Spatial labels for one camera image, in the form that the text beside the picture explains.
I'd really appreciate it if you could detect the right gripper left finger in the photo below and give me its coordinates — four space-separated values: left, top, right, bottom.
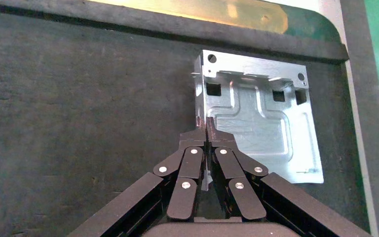
67 117 209 237

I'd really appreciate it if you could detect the stamped sheet metal part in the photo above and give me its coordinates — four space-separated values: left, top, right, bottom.
191 49 325 192

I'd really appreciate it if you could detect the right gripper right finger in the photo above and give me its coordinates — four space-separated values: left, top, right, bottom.
207 117 372 237

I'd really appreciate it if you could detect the black tray container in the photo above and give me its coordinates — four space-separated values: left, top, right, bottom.
0 0 379 237

